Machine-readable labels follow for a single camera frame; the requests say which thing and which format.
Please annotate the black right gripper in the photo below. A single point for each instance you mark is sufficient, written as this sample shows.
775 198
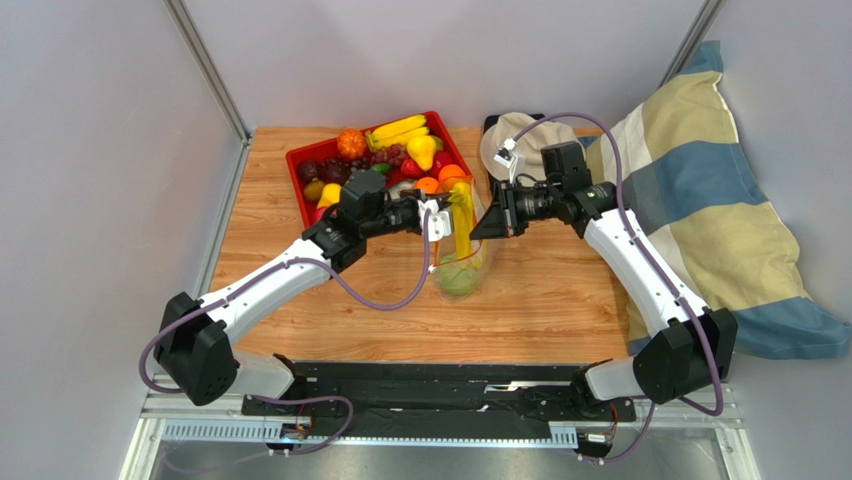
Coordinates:
505 209

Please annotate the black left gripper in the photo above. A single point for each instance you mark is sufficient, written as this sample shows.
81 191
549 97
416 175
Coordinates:
414 204

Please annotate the clear zip top bag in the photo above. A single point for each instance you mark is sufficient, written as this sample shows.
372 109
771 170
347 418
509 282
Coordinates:
446 246

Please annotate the green cabbage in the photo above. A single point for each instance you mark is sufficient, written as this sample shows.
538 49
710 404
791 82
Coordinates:
459 277

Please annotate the red apple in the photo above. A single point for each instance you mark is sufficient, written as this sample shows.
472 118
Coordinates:
319 213

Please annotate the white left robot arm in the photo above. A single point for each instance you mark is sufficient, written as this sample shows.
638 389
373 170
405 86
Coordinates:
193 352

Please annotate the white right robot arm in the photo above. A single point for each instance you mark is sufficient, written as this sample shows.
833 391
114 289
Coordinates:
691 344

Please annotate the small orange tangerine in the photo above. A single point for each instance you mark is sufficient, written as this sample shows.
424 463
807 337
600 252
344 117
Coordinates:
429 185

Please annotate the red plastic tray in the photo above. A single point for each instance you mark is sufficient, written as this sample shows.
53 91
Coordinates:
447 153

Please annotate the orange fruit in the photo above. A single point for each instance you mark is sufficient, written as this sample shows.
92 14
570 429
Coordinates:
450 174

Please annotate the yellow pear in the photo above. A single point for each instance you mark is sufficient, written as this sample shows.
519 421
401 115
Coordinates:
421 150

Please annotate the dark purple grapes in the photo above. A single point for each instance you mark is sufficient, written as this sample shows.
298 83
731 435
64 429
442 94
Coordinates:
386 160

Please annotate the yellow banana in tray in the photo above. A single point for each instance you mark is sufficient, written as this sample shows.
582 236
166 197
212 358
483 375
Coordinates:
393 129

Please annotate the orange pumpkin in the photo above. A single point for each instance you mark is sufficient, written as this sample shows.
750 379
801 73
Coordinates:
351 144

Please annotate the brown kiwi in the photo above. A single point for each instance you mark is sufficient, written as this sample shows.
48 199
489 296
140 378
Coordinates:
313 191

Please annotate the beige bucket hat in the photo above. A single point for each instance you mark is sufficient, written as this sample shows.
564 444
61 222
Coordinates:
529 146

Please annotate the dark purple mangosteen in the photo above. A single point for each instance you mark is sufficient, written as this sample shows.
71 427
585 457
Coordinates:
308 170

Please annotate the black object under hat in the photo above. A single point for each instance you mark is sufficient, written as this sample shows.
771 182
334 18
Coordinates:
492 120

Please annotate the striped pillow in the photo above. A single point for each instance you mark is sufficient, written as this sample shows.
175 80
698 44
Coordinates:
687 179

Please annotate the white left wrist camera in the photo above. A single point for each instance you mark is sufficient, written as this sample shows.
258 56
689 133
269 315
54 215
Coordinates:
436 219

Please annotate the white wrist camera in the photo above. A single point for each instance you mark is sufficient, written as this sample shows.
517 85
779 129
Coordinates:
436 219
508 157

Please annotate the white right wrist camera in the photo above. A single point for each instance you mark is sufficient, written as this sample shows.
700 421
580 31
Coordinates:
508 157

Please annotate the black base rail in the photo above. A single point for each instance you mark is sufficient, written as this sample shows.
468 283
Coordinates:
468 401

